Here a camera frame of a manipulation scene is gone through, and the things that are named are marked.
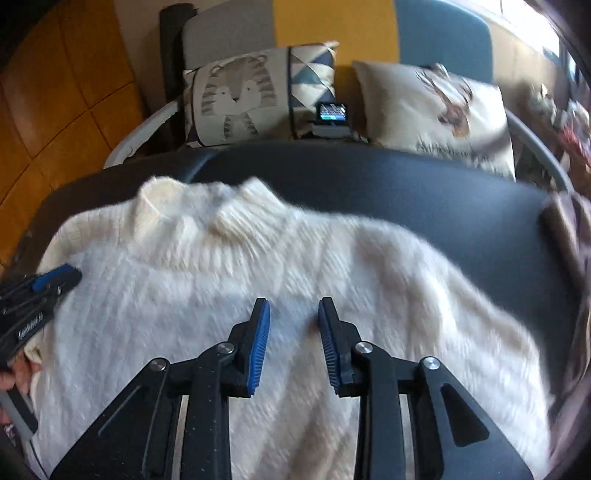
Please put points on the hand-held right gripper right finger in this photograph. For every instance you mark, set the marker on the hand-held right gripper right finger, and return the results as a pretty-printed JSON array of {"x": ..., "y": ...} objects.
[{"x": 330, "y": 346}]

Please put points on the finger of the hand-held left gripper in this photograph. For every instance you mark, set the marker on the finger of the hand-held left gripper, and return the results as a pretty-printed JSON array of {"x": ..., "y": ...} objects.
[
  {"x": 64, "y": 286},
  {"x": 51, "y": 277}
]

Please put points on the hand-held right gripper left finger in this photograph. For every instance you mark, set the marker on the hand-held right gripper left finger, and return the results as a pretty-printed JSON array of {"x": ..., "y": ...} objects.
[{"x": 258, "y": 346}]

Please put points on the white knit sweater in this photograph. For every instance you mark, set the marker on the white knit sweater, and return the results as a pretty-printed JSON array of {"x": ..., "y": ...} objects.
[{"x": 184, "y": 277}]

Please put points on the person's left hand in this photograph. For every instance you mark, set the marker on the person's left hand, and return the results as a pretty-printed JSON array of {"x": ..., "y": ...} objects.
[{"x": 16, "y": 374}]

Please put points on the floral patterned clothing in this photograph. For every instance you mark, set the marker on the floral patterned clothing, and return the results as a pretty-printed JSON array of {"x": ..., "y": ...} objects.
[{"x": 7, "y": 434}]

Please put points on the wooden wardrobe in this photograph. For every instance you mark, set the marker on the wooden wardrobe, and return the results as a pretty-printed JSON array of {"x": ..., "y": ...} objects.
[{"x": 55, "y": 115}]

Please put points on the black leather table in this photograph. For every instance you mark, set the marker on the black leather table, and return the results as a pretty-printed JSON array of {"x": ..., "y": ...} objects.
[{"x": 461, "y": 221}]

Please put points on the small screen device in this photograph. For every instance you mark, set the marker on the small screen device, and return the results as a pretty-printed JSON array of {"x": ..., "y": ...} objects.
[{"x": 331, "y": 113}]

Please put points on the deer print cushion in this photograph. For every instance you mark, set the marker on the deer print cushion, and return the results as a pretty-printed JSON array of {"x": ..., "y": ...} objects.
[{"x": 406, "y": 106}]

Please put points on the tiger print cushion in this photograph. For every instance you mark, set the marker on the tiger print cushion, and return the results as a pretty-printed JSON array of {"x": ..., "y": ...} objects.
[{"x": 240, "y": 92}]

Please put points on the pink knit sweater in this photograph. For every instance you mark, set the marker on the pink knit sweater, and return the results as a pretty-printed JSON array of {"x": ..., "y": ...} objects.
[{"x": 572, "y": 240}]

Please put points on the grey yellow blue sofa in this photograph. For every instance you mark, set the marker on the grey yellow blue sofa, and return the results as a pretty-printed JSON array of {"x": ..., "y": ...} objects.
[{"x": 332, "y": 23}]

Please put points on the wooden side table with clutter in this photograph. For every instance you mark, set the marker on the wooden side table with clutter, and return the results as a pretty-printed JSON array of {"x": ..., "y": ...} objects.
[{"x": 540, "y": 99}]

